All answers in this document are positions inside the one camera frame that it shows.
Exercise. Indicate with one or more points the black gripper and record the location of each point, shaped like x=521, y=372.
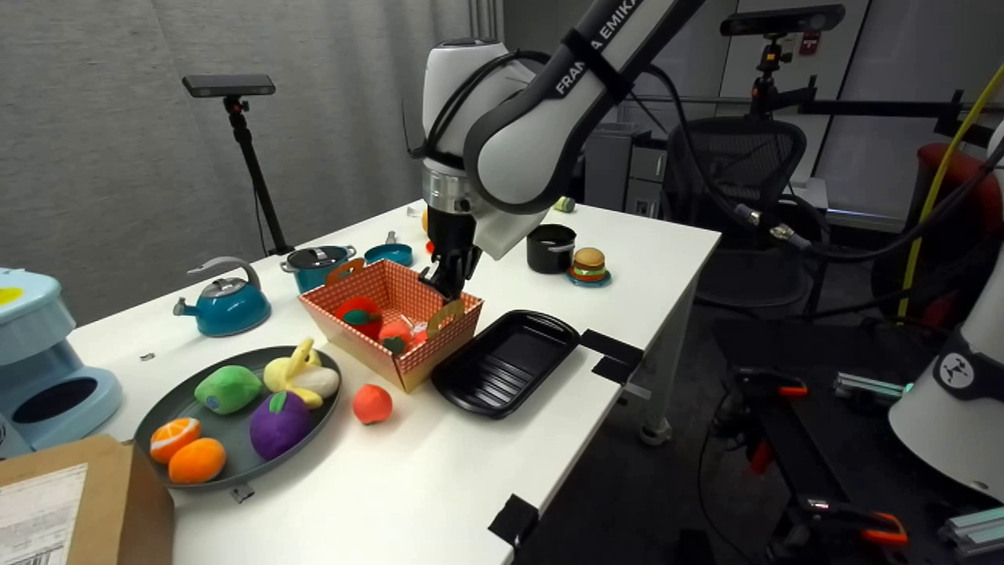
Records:
x=457, y=229

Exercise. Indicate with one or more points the orange checkered cardboard box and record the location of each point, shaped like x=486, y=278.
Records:
x=440, y=346

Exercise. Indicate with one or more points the yellow banana plush toy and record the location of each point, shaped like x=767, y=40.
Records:
x=300, y=372

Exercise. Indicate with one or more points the green pear plush toy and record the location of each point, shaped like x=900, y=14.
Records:
x=227, y=392

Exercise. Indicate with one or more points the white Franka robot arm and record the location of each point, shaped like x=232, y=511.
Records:
x=545, y=114

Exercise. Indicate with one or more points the orange tomato plush toy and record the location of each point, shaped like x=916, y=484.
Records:
x=395, y=334

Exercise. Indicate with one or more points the red strawberry plush toy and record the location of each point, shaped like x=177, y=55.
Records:
x=358, y=314

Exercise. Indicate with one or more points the small red-orange plush fruit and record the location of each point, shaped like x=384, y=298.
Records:
x=371, y=405

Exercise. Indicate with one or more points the purple plum plush toy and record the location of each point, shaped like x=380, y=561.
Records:
x=276, y=429

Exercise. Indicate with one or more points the grey oval plate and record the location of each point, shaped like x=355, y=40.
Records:
x=200, y=357

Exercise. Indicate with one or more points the whole orange plush fruit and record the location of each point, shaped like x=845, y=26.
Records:
x=200, y=462

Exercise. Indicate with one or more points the half orange plush toy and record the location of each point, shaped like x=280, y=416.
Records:
x=174, y=442

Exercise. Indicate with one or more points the cardboard box with label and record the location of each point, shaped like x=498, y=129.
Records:
x=105, y=503

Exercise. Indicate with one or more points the red toy dish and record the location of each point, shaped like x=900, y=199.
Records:
x=432, y=248

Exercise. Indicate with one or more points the teal toy pan lid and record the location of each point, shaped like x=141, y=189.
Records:
x=389, y=257

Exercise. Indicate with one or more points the black toy pot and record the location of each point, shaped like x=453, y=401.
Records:
x=551, y=251

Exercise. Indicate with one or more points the black ribbed tray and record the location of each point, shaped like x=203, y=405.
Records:
x=502, y=365

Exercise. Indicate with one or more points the small green round toy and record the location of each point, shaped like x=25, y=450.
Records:
x=565, y=205

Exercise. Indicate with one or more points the toy burger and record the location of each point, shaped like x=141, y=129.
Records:
x=589, y=266

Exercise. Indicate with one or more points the grey cabinet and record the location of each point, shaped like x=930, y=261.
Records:
x=612, y=174

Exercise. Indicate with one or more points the teal toy kettle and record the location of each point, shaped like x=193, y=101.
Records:
x=232, y=310

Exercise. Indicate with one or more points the black tripod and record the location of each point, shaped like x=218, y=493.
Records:
x=254, y=167

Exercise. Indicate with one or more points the white table leg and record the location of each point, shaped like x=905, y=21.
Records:
x=661, y=398

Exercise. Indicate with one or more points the black office chair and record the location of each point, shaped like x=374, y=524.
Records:
x=754, y=158

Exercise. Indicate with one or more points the orange black bar clamp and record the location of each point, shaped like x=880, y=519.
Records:
x=793, y=392
x=882, y=536

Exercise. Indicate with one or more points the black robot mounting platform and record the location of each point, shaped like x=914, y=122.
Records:
x=827, y=450

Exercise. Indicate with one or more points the blue toy coffee machine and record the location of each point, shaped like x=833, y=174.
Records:
x=41, y=365

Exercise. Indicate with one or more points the teal metal bar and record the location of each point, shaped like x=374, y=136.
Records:
x=975, y=529
x=866, y=386

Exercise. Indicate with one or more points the red chair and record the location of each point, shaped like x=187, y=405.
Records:
x=968, y=207

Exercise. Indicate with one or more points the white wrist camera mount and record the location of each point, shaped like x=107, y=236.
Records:
x=514, y=225

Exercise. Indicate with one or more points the black table bracket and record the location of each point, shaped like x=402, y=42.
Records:
x=612, y=357
x=514, y=519

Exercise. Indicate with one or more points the black stereo camera bar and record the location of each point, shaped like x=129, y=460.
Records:
x=227, y=87
x=783, y=21

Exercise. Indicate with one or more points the black camera boom mount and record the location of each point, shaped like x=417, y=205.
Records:
x=772, y=84

